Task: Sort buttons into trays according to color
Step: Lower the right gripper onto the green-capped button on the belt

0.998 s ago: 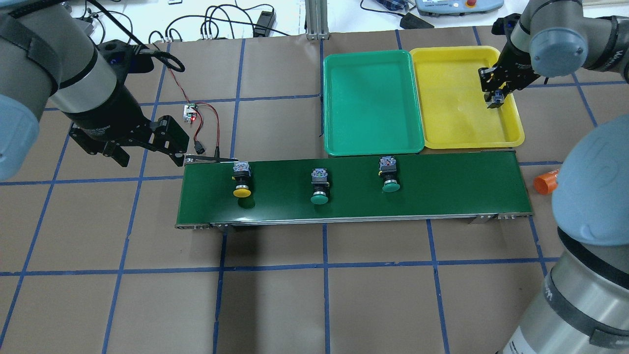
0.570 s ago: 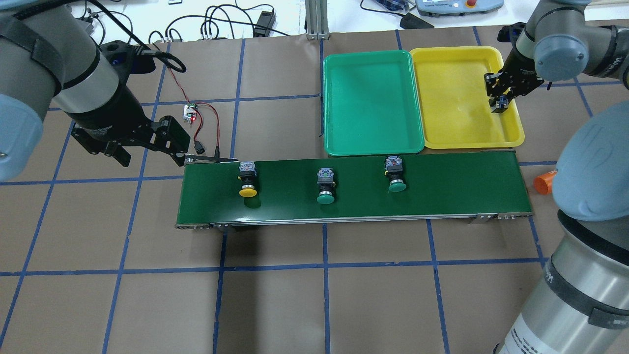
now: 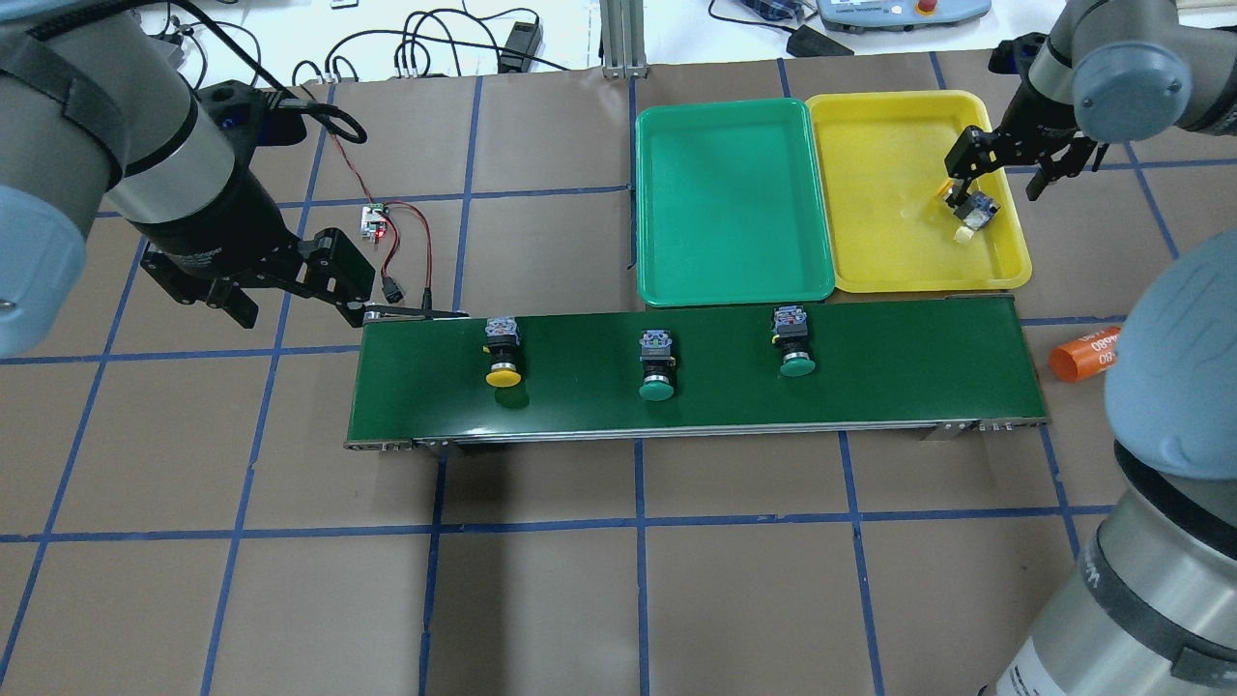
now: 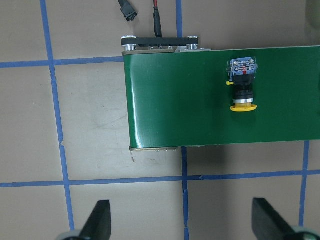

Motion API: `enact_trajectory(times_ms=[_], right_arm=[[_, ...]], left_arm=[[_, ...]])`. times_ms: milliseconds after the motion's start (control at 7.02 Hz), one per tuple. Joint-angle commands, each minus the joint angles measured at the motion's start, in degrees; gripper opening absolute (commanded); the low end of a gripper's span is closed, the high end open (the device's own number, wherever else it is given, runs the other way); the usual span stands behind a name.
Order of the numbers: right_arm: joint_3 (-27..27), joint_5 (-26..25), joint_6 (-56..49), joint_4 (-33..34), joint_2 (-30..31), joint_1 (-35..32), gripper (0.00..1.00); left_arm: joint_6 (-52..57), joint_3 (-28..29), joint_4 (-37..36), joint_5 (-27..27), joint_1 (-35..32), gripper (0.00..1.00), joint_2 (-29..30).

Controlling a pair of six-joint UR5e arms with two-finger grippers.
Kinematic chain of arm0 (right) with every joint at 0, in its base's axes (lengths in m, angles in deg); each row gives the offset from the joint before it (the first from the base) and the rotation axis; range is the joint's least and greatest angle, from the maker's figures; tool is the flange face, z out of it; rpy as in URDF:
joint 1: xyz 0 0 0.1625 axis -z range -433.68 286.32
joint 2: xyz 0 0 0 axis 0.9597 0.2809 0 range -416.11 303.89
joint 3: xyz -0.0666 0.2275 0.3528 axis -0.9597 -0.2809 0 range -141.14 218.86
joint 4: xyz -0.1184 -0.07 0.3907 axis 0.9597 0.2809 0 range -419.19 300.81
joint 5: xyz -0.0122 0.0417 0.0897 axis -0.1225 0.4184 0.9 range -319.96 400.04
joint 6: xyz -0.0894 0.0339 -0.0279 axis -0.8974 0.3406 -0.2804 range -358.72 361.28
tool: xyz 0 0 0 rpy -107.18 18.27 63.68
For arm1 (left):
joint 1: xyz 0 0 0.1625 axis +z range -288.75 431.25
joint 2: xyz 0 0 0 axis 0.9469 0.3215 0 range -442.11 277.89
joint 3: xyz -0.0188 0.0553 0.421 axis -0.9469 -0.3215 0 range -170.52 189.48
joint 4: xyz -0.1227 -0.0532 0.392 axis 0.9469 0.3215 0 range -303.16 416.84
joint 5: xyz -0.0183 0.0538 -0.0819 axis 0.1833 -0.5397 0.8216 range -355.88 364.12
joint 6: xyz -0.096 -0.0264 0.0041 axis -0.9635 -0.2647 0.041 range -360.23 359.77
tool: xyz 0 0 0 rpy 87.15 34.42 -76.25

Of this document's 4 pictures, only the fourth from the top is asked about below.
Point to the yellow push button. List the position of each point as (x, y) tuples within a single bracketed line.
[(242, 74)]

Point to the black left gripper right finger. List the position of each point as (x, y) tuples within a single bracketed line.
[(268, 224)]

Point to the green conveyor belt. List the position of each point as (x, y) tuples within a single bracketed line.
[(177, 94)]

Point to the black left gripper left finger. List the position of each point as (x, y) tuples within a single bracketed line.
[(99, 223)]

